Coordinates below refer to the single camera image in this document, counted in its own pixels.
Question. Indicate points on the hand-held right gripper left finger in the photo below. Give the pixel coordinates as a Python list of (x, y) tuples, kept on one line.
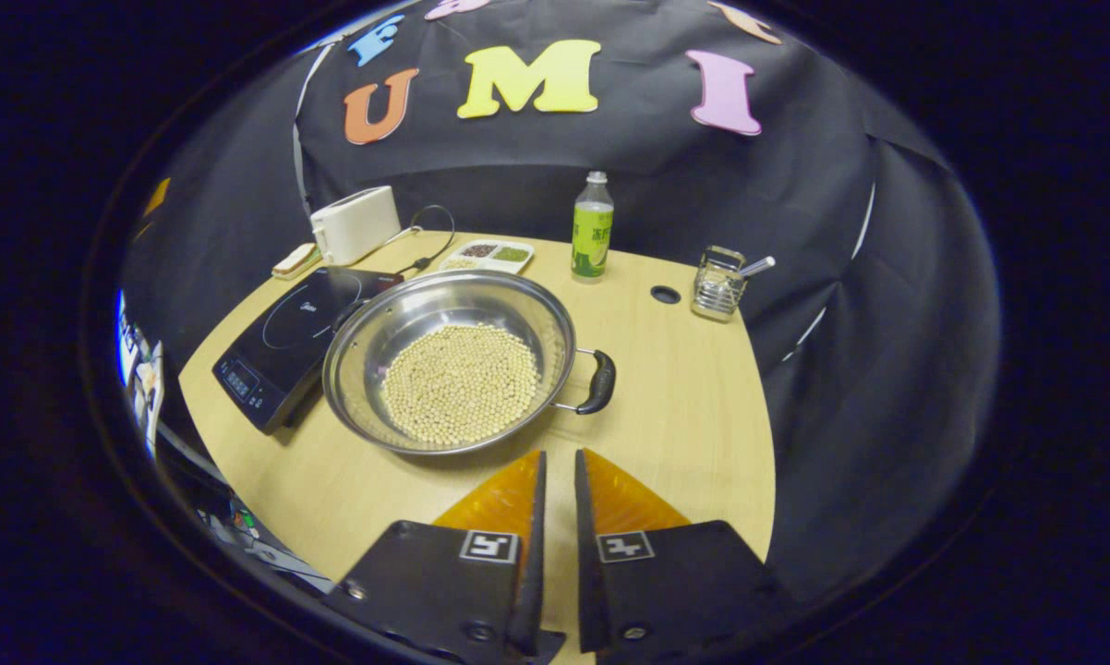
[(532, 554)]

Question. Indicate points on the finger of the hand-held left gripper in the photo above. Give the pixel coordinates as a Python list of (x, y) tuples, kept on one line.
[(156, 197)]

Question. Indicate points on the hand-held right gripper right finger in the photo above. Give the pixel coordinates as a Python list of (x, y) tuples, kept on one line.
[(587, 554)]

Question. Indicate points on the black induction cooktop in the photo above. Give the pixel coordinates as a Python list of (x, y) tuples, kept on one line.
[(278, 342)]

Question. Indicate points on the stainless steel pot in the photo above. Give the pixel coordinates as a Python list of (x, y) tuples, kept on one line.
[(426, 314)]

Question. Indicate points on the sandwich on white plate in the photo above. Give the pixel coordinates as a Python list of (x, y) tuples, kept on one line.
[(295, 261)]

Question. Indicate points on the pile of soybeans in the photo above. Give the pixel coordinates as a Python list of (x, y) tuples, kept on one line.
[(463, 383)]

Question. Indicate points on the white toaster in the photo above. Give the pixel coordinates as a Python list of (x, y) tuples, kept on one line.
[(356, 226)]

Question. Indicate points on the white divided bean dish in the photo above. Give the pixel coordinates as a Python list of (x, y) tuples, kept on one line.
[(490, 254)]

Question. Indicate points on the green label drink bottle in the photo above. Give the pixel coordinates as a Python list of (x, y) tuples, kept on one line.
[(592, 235)]

